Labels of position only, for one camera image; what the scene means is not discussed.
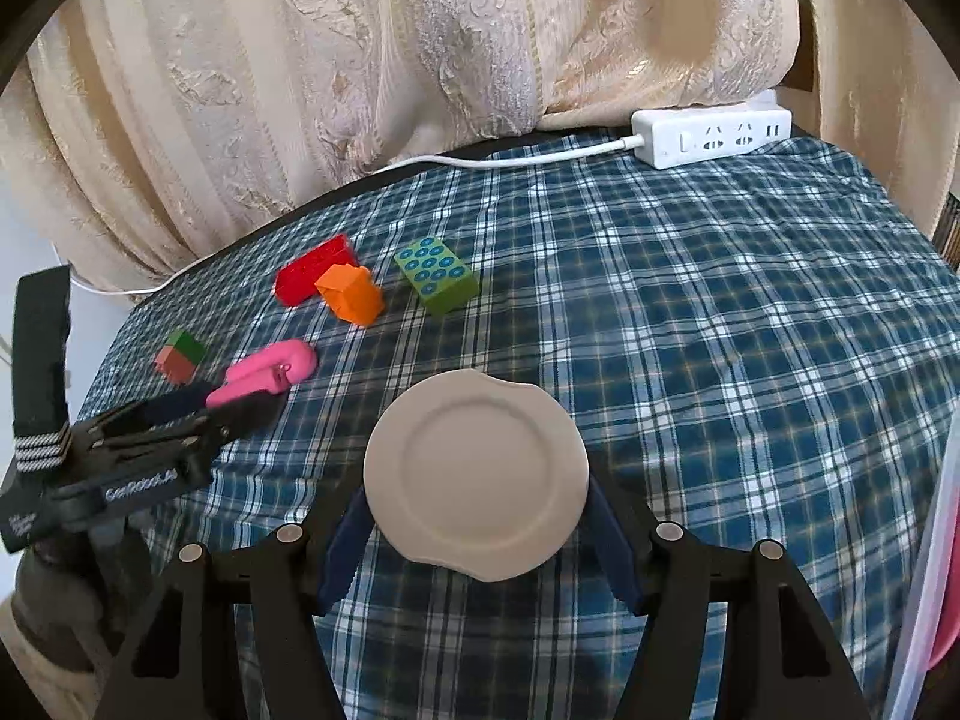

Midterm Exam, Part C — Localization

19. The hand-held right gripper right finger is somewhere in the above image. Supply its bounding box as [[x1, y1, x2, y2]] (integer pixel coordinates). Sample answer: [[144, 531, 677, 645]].
[[586, 476, 875, 720]]

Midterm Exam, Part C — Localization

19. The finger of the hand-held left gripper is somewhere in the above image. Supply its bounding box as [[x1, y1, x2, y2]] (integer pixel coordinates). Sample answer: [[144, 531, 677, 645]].
[[191, 390, 290, 458], [97, 381, 218, 436]]

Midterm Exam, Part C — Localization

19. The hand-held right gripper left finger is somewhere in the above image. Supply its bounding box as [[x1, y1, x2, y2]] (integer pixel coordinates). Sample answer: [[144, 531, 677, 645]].
[[96, 480, 376, 720]]

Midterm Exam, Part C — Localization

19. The pink and green toy block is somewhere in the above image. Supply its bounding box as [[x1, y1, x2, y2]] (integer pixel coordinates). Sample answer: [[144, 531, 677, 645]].
[[155, 330, 207, 383]]

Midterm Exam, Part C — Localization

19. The pink foam hair curler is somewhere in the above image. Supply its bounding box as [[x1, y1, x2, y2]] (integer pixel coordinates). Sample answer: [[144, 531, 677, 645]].
[[206, 340, 318, 407], [928, 611, 960, 670]]

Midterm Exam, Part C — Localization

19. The white plate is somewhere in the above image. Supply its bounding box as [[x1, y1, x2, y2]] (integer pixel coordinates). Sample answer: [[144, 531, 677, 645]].
[[363, 369, 590, 584]]

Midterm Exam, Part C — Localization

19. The red toy block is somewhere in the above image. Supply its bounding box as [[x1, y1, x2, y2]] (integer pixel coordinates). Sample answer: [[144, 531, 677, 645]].
[[274, 235, 353, 308]]

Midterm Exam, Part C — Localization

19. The orange toy block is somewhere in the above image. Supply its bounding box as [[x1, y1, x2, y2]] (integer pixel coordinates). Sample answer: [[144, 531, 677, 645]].
[[314, 264, 386, 327]]

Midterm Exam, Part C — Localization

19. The green blue-dotted toy block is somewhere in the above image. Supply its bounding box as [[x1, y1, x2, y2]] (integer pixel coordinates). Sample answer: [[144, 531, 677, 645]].
[[394, 237, 481, 316]]

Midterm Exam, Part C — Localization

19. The clear plastic bowl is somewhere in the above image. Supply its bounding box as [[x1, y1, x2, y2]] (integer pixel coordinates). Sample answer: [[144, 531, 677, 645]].
[[885, 405, 960, 720]]

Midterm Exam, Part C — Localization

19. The person's left forearm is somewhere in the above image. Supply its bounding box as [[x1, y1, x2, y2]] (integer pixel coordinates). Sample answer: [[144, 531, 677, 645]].
[[0, 585, 102, 702]]

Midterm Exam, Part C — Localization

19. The blue plaid tablecloth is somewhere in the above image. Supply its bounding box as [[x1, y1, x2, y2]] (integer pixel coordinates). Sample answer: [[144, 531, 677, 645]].
[[71, 131, 960, 720]]

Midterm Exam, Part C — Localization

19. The cream patterned curtain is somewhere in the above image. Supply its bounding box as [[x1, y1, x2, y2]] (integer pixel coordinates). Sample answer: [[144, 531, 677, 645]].
[[0, 0, 960, 301]]

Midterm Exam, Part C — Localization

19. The white power strip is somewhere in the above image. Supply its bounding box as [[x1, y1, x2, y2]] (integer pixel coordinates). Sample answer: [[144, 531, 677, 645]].
[[631, 106, 794, 170]]

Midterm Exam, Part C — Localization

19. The white power cable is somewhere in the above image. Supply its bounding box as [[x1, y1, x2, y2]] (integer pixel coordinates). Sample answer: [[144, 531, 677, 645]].
[[52, 133, 646, 295]]

